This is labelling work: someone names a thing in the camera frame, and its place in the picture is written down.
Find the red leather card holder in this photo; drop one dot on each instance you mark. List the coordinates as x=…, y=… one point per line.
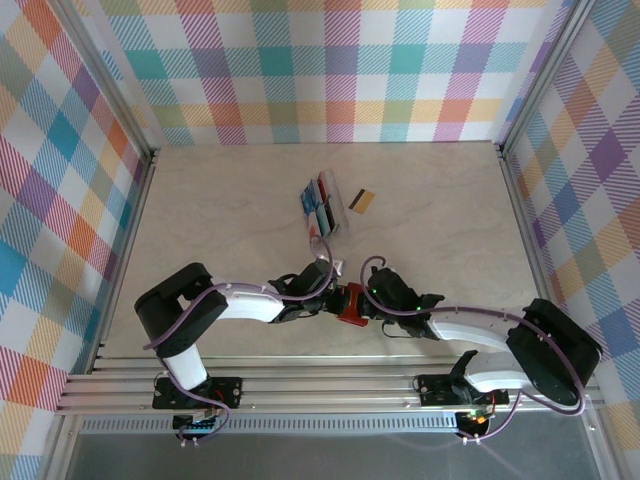
x=355, y=292

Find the salmon and white card stack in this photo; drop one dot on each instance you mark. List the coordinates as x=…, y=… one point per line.
x=312, y=230

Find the clear acrylic card stand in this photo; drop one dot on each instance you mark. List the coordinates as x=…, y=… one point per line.
x=342, y=215

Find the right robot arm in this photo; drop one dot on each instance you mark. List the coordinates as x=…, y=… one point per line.
x=470, y=327

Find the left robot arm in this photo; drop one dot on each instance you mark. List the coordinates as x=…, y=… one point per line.
x=245, y=302

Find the green AION card stack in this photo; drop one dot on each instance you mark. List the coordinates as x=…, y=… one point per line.
x=321, y=222

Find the black card stack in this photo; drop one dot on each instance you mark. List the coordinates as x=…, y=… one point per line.
x=331, y=217

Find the blue VIP card stack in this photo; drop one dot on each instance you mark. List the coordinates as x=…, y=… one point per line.
x=309, y=197

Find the gold card with black stripe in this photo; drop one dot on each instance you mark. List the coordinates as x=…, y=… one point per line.
x=364, y=201

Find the red card stack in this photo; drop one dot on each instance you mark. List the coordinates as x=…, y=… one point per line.
x=322, y=189

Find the small circuit board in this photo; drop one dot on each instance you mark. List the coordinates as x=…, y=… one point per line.
x=200, y=427
x=475, y=422

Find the aluminium front rail assembly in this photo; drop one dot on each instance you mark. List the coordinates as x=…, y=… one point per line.
x=325, y=385

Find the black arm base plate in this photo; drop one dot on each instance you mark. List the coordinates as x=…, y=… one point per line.
x=230, y=387
x=432, y=390

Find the aluminium side rail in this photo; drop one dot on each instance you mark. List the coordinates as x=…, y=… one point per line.
x=129, y=225
x=520, y=210

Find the aluminium frame leg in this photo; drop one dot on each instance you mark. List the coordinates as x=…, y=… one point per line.
x=59, y=450
x=601, y=450

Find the aluminium corner post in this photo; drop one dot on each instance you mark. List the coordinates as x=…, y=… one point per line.
x=105, y=75
x=542, y=75

